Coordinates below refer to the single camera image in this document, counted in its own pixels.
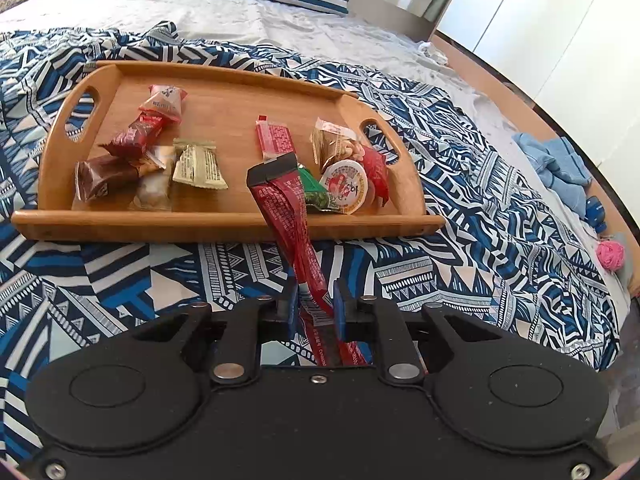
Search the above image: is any clear jelly cup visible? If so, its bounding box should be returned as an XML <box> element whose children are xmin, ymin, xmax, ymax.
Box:
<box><xmin>317</xmin><ymin>159</ymin><xmax>376</xmax><ymax>215</ymax></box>

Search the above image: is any small blue ball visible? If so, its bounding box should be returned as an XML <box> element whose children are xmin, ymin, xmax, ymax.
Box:
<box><xmin>585</xmin><ymin>195</ymin><xmax>608</xmax><ymax>233</ymax></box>

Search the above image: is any brown chocolate packet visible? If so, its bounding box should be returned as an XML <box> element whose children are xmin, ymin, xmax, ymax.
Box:
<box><xmin>74</xmin><ymin>154</ymin><xmax>142</xmax><ymax>202</ymax></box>

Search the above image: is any light blue cloth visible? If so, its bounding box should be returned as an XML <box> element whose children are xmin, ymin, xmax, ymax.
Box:
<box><xmin>512</xmin><ymin>132</ymin><xmax>595</xmax><ymax>217</ymax></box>

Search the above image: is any crumpled white plastic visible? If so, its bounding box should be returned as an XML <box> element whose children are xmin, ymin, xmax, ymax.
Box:
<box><xmin>417</xmin><ymin>40</ymin><xmax>448</xmax><ymax>65</ymax></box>

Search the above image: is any wooden bed frame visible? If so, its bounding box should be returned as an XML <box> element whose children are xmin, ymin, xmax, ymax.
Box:
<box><xmin>432</xmin><ymin>30</ymin><xmax>640</xmax><ymax>301</ymax></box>

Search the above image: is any wooden tray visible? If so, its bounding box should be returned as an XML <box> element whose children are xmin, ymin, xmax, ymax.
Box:
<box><xmin>11</xmin><ymin>60</ymin><xmax>447</xmax><ymax>242</ymax></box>

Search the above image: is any pink white snack packet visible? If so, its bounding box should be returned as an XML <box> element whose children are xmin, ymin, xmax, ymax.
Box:
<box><xmin>137</xmin><ymin>84</ymin><xmax>188</xmax><ymax>123</ymax></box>

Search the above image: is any dark red wafer packet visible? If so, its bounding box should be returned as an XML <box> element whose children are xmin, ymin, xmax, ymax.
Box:
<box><xmin>99</xmin><ymin>112</ymin><xmax>166</xmax><ymax>158</ymax></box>

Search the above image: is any gold snack packet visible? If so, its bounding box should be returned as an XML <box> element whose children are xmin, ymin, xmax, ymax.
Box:
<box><xmin>171</xmin><ymin>139</ymin><xmax>230</xmax><ymax>191</ymax></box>

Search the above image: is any beige biscuit packet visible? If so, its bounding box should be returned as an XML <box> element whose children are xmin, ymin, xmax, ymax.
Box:
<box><xmin>129</xmin><ymin>144</ymin><xmax>177</xmax><ymax>212</ymax></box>

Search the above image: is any red nut bag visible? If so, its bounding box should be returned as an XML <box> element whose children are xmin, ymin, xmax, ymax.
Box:
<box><xmin>310</xmin><ymin>117</ymin><xmax>391</xmax><ymax>206</ymax></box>

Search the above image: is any green pea packet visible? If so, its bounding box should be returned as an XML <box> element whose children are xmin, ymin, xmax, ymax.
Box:
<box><xmin>297</xmin><ymin>165</ymin><xmax>346</xmax><ymax>213</ymax></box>

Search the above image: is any blue white patterned blanket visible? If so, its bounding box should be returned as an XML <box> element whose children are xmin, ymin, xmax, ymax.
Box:
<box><xmin>0</xmin><ymin>20</ymin><xmax>621</xmax><ymax>456</ymax></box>

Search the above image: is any white wardrobe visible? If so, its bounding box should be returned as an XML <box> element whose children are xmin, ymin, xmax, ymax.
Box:
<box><xmin>435</xmin><ymin>0</ymin><xmax>640</xmax><ymax>161</ymax></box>

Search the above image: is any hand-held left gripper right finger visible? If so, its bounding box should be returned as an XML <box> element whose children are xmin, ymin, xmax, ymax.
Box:
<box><xmin>334</xmin><ymin>279</ymin><xmax>493</xmax><ymax>387</ymax></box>

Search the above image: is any red white stick packet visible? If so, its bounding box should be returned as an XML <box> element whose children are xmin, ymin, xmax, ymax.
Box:
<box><xmin>255</xmin><ymin>115</ymin><xmax>297</xmax><ymax>162</ymax></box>

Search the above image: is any long red snack packet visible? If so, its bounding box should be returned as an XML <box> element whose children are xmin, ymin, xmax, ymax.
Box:
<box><xmin>246</xmin><ymin>154</ymin><xmax>368</xmax><ymax>367</ymax></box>

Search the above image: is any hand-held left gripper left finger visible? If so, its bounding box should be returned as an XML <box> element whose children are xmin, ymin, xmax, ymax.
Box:
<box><xmin>150</xmin><ymin>280</ymin><xmax>301</xmax><ymax>386</ymax></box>

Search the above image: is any pink yarn ball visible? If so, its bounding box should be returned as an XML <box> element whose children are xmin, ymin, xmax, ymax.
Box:
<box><xmin>595</xmin><ymin>239</ymin><xmax>628</xmax><ymax>272</ymax></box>

